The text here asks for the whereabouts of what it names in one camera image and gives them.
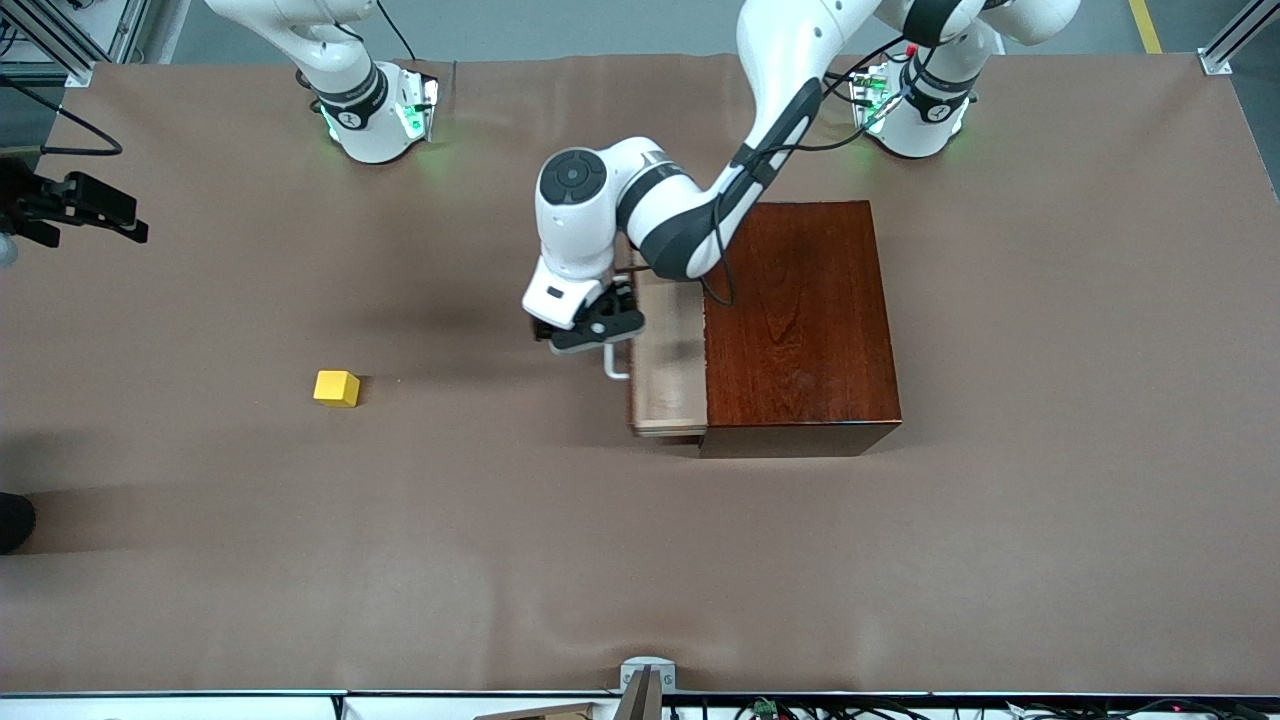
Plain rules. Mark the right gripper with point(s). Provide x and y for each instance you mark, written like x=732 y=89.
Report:
x=22 y=196

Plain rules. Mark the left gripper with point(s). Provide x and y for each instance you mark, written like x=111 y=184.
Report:
x=543 y=330

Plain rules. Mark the yellow cube block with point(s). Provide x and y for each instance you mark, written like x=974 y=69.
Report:
x=335 y=388

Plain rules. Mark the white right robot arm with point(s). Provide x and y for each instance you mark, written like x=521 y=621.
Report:
x=360 y=120

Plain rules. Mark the dark brown wooden cabinet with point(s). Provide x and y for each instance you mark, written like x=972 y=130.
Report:
x=800 y=340

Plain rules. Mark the brown table cloth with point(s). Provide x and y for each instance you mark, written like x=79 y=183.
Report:
x=500 y=550

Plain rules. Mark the black rounded object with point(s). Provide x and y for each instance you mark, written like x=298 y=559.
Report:
x=12 y=522

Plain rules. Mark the brown wooden board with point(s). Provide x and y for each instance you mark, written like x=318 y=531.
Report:
x=550 y=713

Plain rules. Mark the yellow floor tape strip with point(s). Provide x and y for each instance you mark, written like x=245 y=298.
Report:
x=1147 y=30

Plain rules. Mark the aluminium frame profile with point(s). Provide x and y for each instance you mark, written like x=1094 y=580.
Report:
x=75 y=65
x=1218 y=62

